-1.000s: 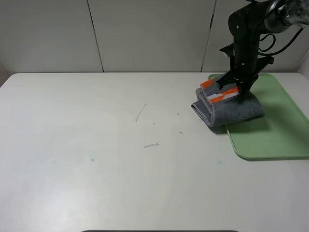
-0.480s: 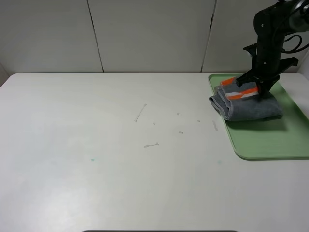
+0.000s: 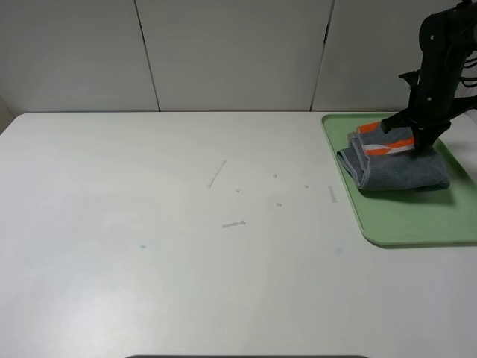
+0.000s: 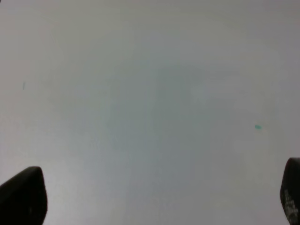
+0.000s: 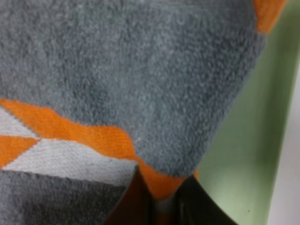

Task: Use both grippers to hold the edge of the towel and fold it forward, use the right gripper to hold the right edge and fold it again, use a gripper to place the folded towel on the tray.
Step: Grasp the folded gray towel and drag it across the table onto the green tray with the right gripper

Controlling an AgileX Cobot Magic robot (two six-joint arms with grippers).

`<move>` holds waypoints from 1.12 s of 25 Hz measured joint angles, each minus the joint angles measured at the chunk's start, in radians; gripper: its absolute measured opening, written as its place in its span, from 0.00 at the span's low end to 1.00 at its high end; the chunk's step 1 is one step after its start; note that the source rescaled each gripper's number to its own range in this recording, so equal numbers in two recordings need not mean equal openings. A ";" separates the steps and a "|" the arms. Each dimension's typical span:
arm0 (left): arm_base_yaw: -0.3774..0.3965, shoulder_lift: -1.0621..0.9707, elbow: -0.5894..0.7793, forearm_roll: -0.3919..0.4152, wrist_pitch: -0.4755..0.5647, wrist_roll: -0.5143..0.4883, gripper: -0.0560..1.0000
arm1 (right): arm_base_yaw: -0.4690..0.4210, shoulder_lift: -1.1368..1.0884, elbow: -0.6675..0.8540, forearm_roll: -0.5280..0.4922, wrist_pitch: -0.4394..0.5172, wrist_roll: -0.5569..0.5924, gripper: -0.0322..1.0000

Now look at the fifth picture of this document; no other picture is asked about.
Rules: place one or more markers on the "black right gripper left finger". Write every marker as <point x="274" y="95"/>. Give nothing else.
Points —
<point x="135" y="206"/>

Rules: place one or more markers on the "light green plastic tray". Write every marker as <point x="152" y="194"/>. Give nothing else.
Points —
<point x="239" y="170"/>

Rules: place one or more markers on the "grey towel with orange pattern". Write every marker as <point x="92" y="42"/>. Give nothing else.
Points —
<point x="92" y="89"/>

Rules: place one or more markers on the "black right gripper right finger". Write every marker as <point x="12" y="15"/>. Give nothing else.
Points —
<point x="195" y="207"/>

